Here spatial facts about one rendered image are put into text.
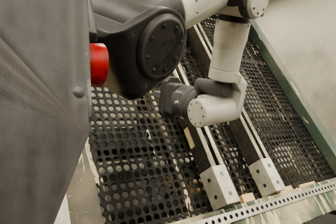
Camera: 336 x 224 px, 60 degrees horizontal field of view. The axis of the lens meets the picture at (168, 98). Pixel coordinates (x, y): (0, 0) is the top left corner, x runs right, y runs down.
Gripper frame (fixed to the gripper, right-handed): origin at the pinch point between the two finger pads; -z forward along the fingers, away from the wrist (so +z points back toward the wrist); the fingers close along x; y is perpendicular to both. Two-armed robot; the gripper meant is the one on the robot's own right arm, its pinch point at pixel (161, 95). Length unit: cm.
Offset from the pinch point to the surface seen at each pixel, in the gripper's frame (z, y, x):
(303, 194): 17, -60, -34
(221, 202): 13.6, -17.7, -30.9
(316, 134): -3, -104, -17
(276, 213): 19, -40, -37
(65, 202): 9.8, 29.3, -23.7
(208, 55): -28, -43, 16
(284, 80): -27, -104, 8
